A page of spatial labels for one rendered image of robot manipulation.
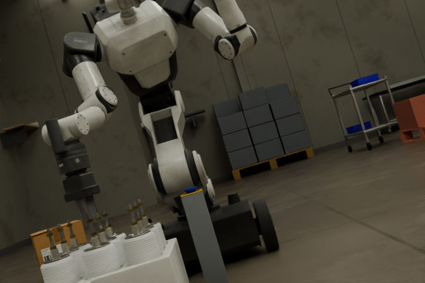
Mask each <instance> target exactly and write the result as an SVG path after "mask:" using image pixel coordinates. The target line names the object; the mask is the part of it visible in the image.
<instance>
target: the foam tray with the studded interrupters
mask: <svg viewBox="0 0 425 283"><path fill-rule="evenodd" d="M166 243H167V245H165V246H164V251H161V252H160V253H161V257H160V258H156V259H154V260H150V261H148V262H144V263H140V264H138V265H134V266H131V267H129V266H128V262H127V261H126V262H125V263H121V264H120V265H121V266H120V267H121V268H120V269H119V270H117V271H115V272H111V273H108V274H104V275H101V276H98V277H94V278H91V279H88V278H87V274H85V275H82V276H79V277H80V280H79V281H78V282H77V283H189V280H188V276H187V272H186V270H185V266H184V262H183V258H182V255H181V252H180V248H179V245H178V241H177V238H173V239H169V240H166Z"/></svg>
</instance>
